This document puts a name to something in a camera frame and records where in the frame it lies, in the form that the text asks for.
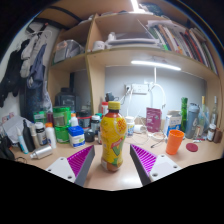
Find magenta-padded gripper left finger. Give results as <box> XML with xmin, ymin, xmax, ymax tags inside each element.
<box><xmin>45</xmin><ymin>144</ymin><xmax>96</xmax><ymax>187</ymax></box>

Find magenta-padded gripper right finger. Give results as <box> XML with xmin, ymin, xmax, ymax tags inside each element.
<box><xmin>129</xmin><ymin>143</ymin><xmax>183</xmax><ymax>187</ymax></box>

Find yellow drink bottle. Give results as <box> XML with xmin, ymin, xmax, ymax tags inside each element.
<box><xmin>99</xmin><ymin>101</ymin><xmax>128</xmax><ymax>173</ymax></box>

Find silver spray can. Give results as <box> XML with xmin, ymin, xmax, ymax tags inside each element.
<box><xmin>29</xmin><ymin>144</ymin><xmax>54</xmax><ymax>160</ymax></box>

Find orange plastic cup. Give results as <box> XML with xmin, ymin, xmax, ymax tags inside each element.
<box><xmin>165</xmin><ymin>129</ymin><xmax>185</xmax><ymax>156</ymax></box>

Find white bottle with orange cap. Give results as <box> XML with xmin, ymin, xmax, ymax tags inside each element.
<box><xmin>44</xmin><ymin>122</ymin><xmax>58</xmax><ymax>149</ymax></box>

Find flat round red coaster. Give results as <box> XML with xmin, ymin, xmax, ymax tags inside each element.
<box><xmin>185</xmin><ymin>142</ymin><xmax>199</xmax><ymax>153</ymax></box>

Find white jar with blue lid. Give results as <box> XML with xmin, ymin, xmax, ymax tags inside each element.
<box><xmin>67</xmin><ymin>125</ymin><xmax>86</xmax><ymax>149</ymax></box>

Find green plastic container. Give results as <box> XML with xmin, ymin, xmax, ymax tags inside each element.
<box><xmin>52</xmin><ymin>106</ymin><xmax>72</xmax><ymax>144</ymax></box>

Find black slim bottle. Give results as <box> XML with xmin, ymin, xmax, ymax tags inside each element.
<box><xmin>22</xmin><ymin>119</ymin><xmax>36</xmax><ymax>153</ymax></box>

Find white and blue box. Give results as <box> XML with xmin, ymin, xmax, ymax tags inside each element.
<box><xmin>163</xmin><ymin>110</ymin><xmax>183</xmax><ymax>138</ymax></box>

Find magenta carton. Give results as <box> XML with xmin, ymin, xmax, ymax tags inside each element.
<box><xmin>145</xmin><ymin>107</ymin><xmax>163</xmax><ymax>134</ymax></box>

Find small white pill jar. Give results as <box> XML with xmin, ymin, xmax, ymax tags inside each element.
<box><xmin>125</xmin><ymin>115</ymin><xmax>136</xmax><ymax>138</ymax></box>

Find green glass bottle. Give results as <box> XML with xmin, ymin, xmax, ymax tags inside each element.
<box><xmin>180</xmin><ymin>96</ymin><xmax>189</xmax><ymax>133</ymax></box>

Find brown mug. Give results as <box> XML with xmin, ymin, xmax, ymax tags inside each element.
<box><xmin>213</xmin><ymin>128</ymin><xmax>224</xmax><ymax>144</ymax></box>

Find clear bottle with yellow cap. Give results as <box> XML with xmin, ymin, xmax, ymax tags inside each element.
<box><xmin>199</xmin><ymin>95</ymin><xmax>207</xmax><ymax>134</ymax></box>

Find clear glass bottle white cap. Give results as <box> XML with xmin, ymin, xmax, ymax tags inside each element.
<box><xmin>210</xmin><ymin>95</ymin><xmax>219</xmax><ymax>126</ymax></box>

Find red and white container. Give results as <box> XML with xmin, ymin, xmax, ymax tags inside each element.
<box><xmin>100</xmin><ymin>101</ymin><xmax>110</xmax><ymax>116</ymax></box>

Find hanging dark clothes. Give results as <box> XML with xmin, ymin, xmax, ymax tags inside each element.
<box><xmin>0</xmin><ymin>28</ymin><xmax>51</xmax><ymax>121</ymax></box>

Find white LED light bar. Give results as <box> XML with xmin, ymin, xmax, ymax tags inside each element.
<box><xmin>130</xmin><ymin>59</ymin><xmax>183</xmax><ymax>72</ymax></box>

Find ceiling light tube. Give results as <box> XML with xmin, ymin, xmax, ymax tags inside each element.
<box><xmin>130</xmin><ymin>0</ymin><xmax>141</xmax><ymax>13</ymax></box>

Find white coiled cable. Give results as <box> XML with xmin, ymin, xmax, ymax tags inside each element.
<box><xmin>137</xmin><ymin>130</ymin><xmax>168</xmax><ymax>148</ymax></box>

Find white wall power strip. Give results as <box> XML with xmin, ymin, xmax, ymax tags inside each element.
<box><xmin>124</xmin><ymin>83</ymin><xmax>149</xmax><ymax>95</ymax></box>

